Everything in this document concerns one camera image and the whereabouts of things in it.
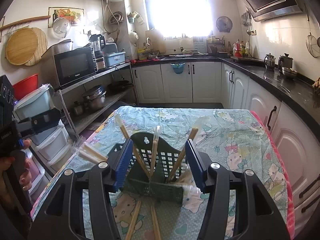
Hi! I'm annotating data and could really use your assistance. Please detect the dark green utensil basket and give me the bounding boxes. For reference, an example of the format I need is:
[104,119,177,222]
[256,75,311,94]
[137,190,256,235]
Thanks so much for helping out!
[119,138,199,204]

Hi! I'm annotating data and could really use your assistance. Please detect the person's left hand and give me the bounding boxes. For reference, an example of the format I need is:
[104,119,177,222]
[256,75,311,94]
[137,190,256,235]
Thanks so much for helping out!
[1,139,31,213]

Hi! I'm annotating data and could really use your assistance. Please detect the red plastic basin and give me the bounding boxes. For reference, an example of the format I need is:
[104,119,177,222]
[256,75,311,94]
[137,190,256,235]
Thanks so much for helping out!
[13,74,39,100]

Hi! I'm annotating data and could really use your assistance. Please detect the plastic drawer tower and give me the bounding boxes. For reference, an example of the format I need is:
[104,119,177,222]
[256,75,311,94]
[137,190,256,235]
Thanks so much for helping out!
[14,84,72,199]

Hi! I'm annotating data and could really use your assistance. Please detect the metal shelf rack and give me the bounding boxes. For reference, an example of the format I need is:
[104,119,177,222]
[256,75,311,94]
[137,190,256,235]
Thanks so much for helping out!
[53,62,137,140]

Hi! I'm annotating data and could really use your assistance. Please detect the black microwave oven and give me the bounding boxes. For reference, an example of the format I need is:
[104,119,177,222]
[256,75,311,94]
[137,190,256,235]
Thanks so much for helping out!
[41,47,95,89]

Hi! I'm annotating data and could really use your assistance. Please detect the round bamboo tray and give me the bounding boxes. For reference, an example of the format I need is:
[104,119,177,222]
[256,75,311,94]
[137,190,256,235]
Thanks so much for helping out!
[5,27,48,66]

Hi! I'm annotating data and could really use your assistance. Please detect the floral hello kitty tablecloth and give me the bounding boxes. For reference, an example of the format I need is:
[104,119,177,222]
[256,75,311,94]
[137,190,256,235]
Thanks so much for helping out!
[29,106,292,239]

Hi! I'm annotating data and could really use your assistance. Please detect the stacked steel pots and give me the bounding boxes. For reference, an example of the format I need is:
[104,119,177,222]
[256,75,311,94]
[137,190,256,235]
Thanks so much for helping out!
[82,85,106,111]

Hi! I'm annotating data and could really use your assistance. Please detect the black frying pan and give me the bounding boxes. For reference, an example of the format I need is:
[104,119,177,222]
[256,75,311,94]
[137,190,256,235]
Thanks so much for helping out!
[107,80,133,94]

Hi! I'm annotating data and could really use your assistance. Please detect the black blender jug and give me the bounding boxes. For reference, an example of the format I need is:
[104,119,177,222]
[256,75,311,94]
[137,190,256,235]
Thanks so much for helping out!
[89,34,106,58]

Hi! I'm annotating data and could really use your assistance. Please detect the blue plastic box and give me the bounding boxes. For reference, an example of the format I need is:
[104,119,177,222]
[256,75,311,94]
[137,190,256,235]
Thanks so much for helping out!
[104,51,125,67]

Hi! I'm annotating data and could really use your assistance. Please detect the framed fruit picture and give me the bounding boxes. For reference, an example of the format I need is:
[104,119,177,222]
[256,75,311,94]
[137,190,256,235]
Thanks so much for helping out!
[48,7,85,28]

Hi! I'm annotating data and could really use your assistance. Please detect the bunch of bananas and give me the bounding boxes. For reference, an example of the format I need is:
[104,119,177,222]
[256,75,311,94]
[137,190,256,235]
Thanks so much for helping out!
[312,77,320,94]

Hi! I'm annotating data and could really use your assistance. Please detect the dark metal pot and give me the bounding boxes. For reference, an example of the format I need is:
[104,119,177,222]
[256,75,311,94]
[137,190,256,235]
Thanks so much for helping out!
[278,53,298,79]

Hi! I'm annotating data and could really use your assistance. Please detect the steel kettle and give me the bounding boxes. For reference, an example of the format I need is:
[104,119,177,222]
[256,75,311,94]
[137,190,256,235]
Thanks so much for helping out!
[264,53,275,70]

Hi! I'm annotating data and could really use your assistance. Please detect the wooden cutting board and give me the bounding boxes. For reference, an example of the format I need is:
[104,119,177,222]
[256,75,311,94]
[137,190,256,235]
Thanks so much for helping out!
[145,28,166,54]

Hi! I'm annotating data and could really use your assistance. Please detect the red condiment bottle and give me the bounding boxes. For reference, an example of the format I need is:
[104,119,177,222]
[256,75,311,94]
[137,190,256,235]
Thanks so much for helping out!
[234,39,245,57]

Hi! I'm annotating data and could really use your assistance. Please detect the blue hanging basket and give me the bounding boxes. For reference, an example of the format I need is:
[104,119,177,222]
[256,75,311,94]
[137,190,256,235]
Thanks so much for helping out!
[170,63,185,74]

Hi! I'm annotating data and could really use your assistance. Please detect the wire skimmer strainer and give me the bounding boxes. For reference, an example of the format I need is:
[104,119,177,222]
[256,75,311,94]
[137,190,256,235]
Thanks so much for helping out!
[304,4,319,58]

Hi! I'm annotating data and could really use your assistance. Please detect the small wall fan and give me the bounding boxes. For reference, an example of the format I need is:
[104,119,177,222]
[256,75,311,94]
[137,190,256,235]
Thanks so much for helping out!
[216,16,233,33]

